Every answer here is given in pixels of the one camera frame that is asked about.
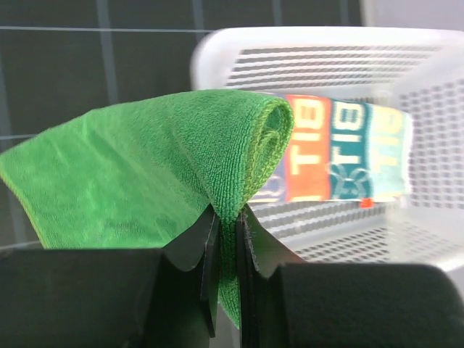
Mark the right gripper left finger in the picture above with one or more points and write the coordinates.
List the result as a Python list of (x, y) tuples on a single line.
[(191, 294)]

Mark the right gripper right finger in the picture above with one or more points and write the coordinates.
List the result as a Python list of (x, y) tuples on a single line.
[(260, 257)]

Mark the green towel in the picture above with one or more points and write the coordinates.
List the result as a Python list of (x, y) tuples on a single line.
[(138, 174)]

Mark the rabbit print towel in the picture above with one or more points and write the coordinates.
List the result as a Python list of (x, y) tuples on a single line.
[(342, 150)]

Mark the black grid mat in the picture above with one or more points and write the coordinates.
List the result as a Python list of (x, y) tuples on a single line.
[(59, 59)]

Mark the white perforated plastic basket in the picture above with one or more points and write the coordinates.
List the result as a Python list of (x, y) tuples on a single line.
[(419, 71)]

